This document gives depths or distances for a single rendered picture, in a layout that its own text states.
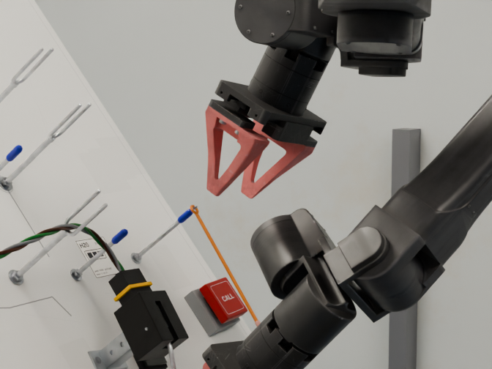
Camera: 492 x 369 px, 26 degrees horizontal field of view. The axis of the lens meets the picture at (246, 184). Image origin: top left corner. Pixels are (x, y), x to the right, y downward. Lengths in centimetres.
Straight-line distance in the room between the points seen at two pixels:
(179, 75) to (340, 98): 45
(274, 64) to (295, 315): 22
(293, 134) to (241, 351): 20
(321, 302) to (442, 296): 134
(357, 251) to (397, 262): 3
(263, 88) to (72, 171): 37
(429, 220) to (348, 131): 141
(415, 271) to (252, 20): 26
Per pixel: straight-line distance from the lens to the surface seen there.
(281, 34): 89
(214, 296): 125
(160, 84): 262
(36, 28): 143
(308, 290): 94
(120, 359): 110
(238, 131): 96
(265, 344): 96
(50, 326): 109
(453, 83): 221
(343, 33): 56
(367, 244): 92
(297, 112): 98
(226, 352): 98
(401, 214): 94
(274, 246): 98
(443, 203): 93
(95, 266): 119
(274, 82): 96
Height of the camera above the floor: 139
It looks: 7 degrees down
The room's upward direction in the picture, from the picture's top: straight up
